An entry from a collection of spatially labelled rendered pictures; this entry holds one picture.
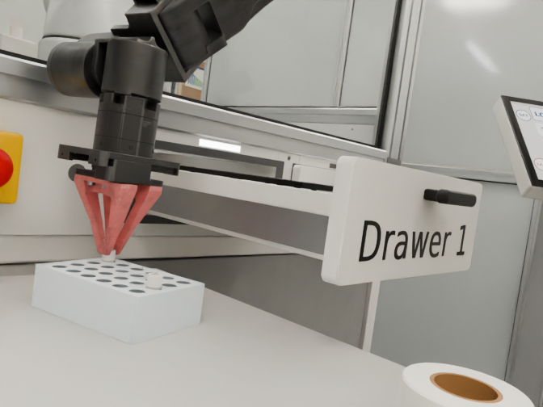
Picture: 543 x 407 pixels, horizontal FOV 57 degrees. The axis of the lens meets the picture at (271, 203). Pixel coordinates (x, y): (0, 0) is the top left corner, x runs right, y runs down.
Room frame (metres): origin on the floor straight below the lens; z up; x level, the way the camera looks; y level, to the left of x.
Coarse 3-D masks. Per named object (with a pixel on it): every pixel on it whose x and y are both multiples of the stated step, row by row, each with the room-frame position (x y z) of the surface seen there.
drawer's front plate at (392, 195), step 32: (352, 160) 0.41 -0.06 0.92; (352, 192) 0.41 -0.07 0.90; (384, 192) 0.45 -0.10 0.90; (416, 192) 0.50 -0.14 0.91; (480, 192) 0.62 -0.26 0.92; (352, 224) 0.42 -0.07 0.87; (384, 224) 0.46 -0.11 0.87; (416, 224) 0.50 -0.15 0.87; (448, 224) 0.56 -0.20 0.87; (352, 256) 0.42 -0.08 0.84; (416, 256) 0.51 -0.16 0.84; (448, 256) 0.57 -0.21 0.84
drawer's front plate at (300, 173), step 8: (296, 168) 0.87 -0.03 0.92; (304, 168) 0.87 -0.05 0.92; (312, 168) 0.88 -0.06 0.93; (320, 168) 0.90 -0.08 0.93; (296, 176) 0.86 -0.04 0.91; (304, 176) 0.87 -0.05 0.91; (312, 176) 0.89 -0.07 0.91; (320, 176) 0.90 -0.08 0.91; (328, 176) 0.92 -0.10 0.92; (328, 184) 0.92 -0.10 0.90
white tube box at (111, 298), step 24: (48, 264) 0.44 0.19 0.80; (72, 264) 0.46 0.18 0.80; (96, 264) 0.46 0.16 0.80; (120, 264) 0.48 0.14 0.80; (48, 288) 0.42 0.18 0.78; (72, 288) 0.41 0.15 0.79; (96, 288) 0.39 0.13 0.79; (120, 288) 0.39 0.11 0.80; (144, 288) 0.40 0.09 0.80; (168, 288) 0.41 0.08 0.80; (192, 288) 0.43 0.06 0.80; (48, 312) 0.42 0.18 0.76; (72, 312) 0.41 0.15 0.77; (96, 312) 0.39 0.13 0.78; (120, 312) 0.38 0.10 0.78; (144, 312) 0.38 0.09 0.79; (168, 312) 0.41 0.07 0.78; (192, 312) 0.43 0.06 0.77; (120, 336) 0.38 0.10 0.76; (144, 336) 0.38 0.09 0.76
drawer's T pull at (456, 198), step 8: (424, 192) 0.51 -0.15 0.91; (432, 192) 0.50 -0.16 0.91; (440, 192) 0.47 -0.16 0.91; (448, 192) 0.47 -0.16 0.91; (456, 192) 0.48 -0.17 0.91; (464, 192) 0.50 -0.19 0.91; (432, 200) 0.50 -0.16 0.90; (440, 200) 0.47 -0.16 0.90; (448, 200) 0.47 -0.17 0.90; (456, 200) 0.48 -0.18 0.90; (464, 200) 0.50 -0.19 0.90; (472, 200) 0.51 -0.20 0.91
